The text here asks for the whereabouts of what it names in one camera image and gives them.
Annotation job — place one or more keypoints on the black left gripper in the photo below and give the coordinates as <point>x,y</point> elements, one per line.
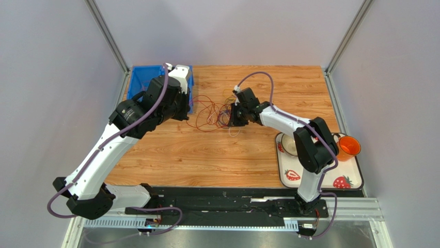
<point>183,115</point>

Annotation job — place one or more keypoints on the beige ceramic bowl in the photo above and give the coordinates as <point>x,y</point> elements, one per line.
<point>289,146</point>

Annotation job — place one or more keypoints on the left blue plastic bin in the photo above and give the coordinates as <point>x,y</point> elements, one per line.
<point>141,77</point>

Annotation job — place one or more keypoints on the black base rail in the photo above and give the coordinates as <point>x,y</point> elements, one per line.
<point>230,207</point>

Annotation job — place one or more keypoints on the orange plastic cup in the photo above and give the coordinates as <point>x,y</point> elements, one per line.
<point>348,147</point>

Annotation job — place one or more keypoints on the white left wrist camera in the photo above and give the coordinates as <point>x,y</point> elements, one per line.
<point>182,74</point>

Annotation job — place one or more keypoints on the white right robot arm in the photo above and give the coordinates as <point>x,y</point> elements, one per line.
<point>315,146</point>

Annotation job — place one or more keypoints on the right blue plastic bin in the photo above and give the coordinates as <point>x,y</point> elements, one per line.
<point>190,93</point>

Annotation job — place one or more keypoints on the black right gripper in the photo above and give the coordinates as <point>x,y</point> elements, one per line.
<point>235,115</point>

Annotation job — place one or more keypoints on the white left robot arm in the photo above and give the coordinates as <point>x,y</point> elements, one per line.
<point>166,97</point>

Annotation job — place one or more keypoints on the blue plastic bin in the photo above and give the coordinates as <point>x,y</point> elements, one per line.
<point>190,93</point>
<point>141,77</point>

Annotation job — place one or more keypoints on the aluminium frame post right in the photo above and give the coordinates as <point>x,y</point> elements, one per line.
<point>351,31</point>

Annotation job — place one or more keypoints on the aluminium frame post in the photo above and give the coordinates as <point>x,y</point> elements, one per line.
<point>100,20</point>
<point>351,31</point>

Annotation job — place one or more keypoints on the aluminium frame post left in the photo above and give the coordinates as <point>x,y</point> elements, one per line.
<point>100,20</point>

